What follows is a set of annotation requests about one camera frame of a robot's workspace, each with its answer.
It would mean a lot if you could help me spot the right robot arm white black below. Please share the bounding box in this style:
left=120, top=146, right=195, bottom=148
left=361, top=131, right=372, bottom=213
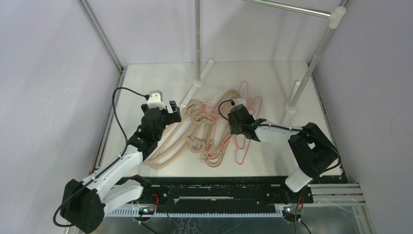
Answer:
left=227, top=104, right=341, bottom=203

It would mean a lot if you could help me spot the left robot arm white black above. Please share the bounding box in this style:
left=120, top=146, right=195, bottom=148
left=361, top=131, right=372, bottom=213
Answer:
left=55, top=101, right=182, bottom=234

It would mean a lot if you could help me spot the beige plastic hanger leftmost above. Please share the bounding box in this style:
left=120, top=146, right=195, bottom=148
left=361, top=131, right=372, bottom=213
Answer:
left=143, top=100, right=206, bottom=170

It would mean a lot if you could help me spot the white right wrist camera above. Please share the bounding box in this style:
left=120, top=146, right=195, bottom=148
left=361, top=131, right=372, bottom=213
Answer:
left=232, top=98, right=247, bottom=107

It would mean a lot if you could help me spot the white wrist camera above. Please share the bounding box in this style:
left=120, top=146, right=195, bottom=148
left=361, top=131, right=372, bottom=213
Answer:
left=147, top=90, right=166, bottom=110
left=232, top=98, right=247, bottom=107

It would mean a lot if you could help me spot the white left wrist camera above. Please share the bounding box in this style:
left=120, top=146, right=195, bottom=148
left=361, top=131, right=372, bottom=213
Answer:
left=147, top=90, right=166, bottom=110

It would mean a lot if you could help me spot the black left camera cable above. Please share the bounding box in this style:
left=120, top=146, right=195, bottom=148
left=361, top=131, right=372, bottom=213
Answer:
left=53, top=87, right=151, bottom=228

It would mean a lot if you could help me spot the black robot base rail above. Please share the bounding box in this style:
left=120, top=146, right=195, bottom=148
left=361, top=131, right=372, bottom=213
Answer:
left=139, top=176, right=360, bottom=215

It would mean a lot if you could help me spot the right controller board with wires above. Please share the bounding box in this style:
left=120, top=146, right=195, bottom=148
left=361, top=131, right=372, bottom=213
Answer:
left=282, top=195, right=312, bottom=234

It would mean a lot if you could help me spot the silver clothes rack frame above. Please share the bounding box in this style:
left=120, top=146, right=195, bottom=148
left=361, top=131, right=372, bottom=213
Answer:
left=189, top=0, right=350, bottom=114

